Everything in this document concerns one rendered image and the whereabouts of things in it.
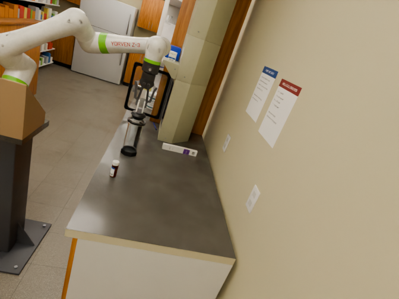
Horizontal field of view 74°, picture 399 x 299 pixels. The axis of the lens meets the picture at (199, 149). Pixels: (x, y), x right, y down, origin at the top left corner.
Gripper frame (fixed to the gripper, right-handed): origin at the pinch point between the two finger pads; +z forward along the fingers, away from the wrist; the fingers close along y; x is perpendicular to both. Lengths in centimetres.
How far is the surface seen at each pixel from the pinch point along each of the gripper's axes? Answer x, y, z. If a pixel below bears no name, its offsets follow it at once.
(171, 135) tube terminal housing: 31.4, 26.6, 24.7
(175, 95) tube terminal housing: 31.5, 20.3, -5.4
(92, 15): 521, -160, -7
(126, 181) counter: -32.8, 3.5, 31.2
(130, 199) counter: -47, 7, 31
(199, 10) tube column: 32, 19, -61
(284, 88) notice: -39, 59, -40
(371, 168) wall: -101, 59, -33
